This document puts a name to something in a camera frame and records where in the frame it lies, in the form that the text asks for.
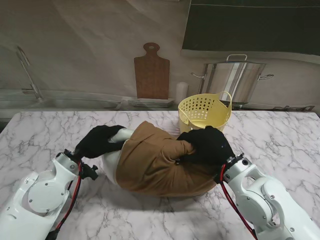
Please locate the dark range hood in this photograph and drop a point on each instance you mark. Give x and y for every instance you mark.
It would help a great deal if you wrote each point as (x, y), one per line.
(250, 25)

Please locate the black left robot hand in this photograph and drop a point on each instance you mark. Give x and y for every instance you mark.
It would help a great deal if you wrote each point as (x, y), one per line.
(97, 142)

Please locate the brown pillowcase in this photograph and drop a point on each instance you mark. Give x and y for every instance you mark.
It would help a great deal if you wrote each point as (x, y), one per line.
(155, 170)

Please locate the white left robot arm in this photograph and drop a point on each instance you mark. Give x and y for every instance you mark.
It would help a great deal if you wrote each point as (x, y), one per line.
(40, 197)

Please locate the white pillow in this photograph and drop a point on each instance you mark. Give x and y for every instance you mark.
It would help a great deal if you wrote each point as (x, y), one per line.
(112, 165)

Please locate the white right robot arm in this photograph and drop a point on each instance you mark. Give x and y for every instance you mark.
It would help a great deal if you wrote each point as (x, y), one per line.
(265, 200)

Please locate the chrome kitchen faucet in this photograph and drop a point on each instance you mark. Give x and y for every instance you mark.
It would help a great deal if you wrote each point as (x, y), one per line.
(37, 93)

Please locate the large steel stock pot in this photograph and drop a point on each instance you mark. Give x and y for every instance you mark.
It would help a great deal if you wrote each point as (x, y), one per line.
(225, 80)

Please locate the brown wooden cutting board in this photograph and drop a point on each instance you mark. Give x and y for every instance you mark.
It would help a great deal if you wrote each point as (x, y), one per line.
(151, 75)

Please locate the yellow perforated laundry basket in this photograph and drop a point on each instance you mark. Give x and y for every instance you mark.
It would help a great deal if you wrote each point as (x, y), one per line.
(220, 117)

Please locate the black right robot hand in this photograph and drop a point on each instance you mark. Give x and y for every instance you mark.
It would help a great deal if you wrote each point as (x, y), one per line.
(210, 147)

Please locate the steel kitchen sink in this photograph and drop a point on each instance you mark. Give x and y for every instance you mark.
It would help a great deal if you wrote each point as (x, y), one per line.
(62, 103)

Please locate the white pillar candle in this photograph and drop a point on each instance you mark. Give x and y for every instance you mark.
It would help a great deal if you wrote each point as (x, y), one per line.
(182, 91)

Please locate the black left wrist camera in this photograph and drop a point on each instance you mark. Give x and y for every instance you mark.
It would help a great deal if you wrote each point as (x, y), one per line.
(90, 172)

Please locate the black stove grate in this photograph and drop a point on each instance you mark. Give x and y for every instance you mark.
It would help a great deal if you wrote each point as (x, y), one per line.
(295, 108)

